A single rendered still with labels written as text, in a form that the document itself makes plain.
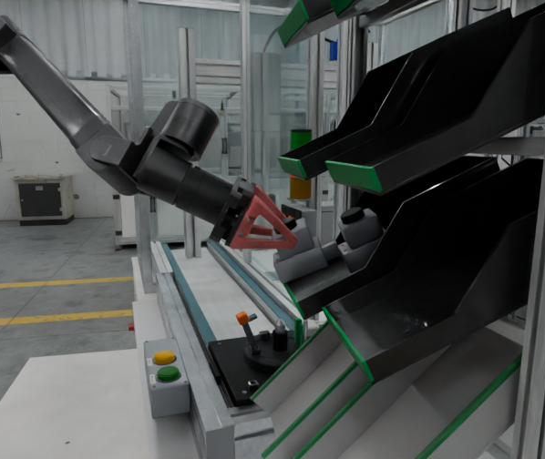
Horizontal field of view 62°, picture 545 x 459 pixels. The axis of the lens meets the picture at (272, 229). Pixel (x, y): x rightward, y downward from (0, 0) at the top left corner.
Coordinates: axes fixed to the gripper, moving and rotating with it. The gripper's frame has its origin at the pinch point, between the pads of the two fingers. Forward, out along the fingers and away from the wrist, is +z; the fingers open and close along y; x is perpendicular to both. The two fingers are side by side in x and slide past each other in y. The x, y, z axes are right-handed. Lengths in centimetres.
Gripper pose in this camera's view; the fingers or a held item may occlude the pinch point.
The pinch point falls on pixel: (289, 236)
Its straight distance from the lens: 58.2
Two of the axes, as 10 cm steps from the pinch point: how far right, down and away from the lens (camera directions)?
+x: -4.5, 8.6, 2.5
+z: 8.9, 4.3, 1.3
